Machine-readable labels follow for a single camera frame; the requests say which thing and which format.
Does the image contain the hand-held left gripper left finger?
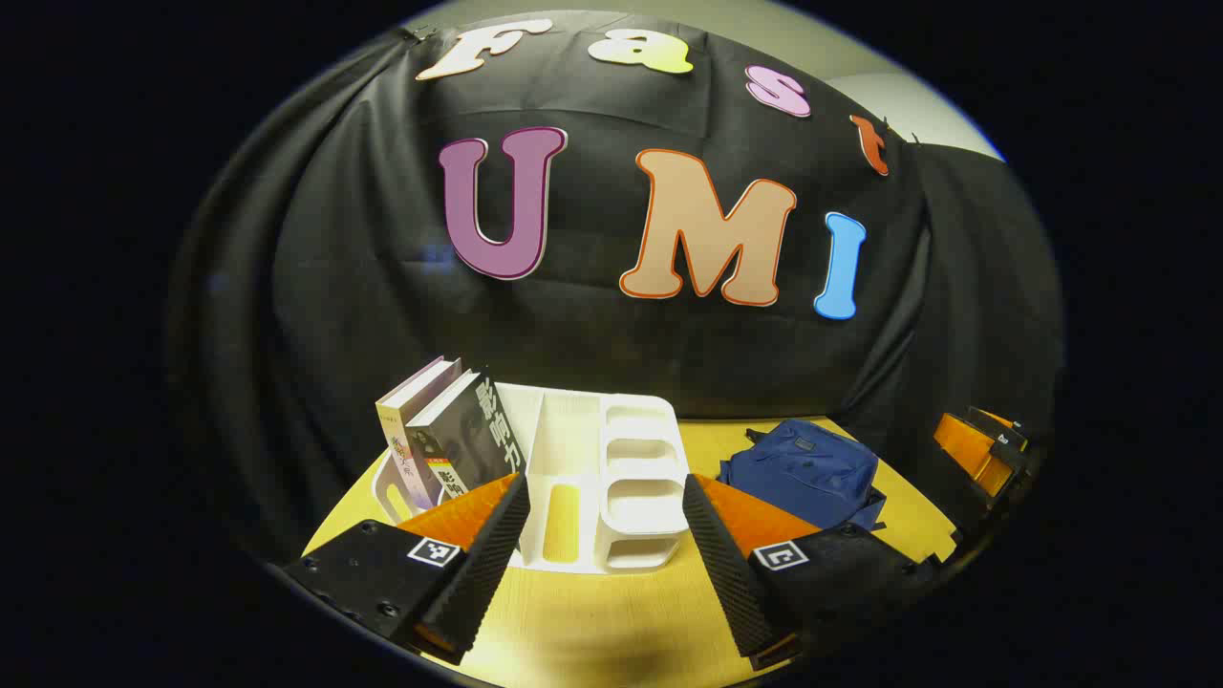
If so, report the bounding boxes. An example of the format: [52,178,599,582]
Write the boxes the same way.
[280,470,532,667]

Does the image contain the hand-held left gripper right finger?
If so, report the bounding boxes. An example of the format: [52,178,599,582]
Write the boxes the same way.
[681,473,942,672]

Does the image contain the blue schoolbag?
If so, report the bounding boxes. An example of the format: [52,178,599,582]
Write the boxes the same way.
[717,418,888,534]

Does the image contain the dark grey book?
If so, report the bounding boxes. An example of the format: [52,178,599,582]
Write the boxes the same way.
[404,368,528,503]

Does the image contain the pink cream book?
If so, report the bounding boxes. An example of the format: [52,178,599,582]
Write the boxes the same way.
[375,356,464,512]

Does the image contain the white plastic bookshelf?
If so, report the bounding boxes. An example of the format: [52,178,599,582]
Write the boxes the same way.
[371,382,691,576]

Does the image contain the black backdrop cloth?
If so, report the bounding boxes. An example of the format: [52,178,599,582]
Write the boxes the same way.
[167,10,1066,565]

